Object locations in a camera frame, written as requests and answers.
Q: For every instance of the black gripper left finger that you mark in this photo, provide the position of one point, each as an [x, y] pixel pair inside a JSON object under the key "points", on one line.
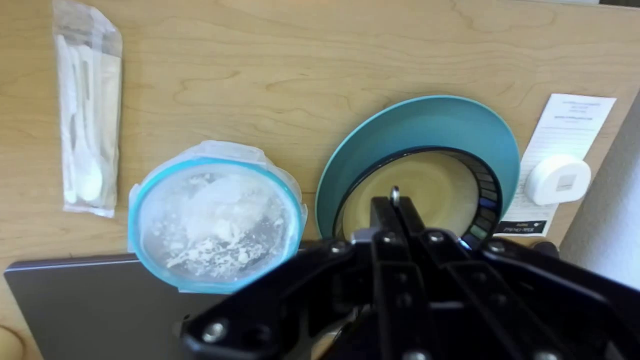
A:
{"points": [[321, 300]]}

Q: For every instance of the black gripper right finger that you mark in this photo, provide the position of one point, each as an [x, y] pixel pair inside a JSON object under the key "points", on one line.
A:
{"points": [[506, 307]]}

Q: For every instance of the round container with blue rim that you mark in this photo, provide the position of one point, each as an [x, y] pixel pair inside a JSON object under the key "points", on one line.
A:
{"points": [[213, 220]]}

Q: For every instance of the white round puck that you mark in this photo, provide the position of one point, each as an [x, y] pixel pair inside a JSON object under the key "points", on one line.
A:
{"points": [[558, 180]]}

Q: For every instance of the black bowl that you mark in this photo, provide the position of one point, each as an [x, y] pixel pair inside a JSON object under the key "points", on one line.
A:
{"points": [[441, 186]]}

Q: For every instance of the white packaged item with card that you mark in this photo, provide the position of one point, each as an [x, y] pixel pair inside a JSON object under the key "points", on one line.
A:
{"points": [[577, 127]]}

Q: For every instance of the teal plate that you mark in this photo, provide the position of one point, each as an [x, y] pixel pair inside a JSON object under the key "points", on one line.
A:
{"points": [[427, 123]]}

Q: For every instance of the grey laptop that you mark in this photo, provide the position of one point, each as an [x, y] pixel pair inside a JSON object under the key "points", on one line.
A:
{"points": [[87, 312]]}

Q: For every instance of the clear plastic cutlery packet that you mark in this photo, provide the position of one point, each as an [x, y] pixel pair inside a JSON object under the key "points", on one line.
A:
{"points": [[87, 121]]}

